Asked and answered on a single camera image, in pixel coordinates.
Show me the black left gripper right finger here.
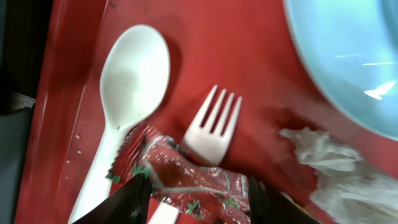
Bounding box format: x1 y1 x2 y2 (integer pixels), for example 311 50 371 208
248 175 319 224

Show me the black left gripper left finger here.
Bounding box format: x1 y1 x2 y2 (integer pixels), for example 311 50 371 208
73 173 152 224

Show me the red candy wrapper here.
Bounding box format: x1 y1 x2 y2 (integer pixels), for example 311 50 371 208
107 124 251 223

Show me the white napkin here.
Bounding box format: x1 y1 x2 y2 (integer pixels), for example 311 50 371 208
280 128 397 224

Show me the white plastic fork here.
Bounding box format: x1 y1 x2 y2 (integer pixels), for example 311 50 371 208
146 84 243 224

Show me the white plastic spoon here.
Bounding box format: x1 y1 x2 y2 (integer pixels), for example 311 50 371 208
68 24 170 223

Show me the red plastic tray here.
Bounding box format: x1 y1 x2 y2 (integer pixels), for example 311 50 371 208
15 0 397 223

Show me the light blue plate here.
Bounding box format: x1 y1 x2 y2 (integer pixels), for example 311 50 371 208
284 0 397 140

